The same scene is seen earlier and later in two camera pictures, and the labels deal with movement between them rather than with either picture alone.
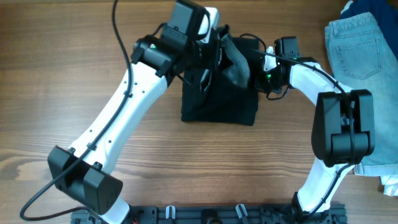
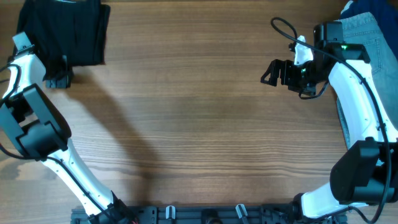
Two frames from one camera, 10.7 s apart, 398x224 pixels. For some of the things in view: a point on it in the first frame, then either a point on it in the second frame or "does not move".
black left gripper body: x=204 y=56 → x=58 y=74
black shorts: x=232 y=99 → x=66 y=33
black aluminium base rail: x=216 y=214 does not move
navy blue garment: x=385 y=15 does not move
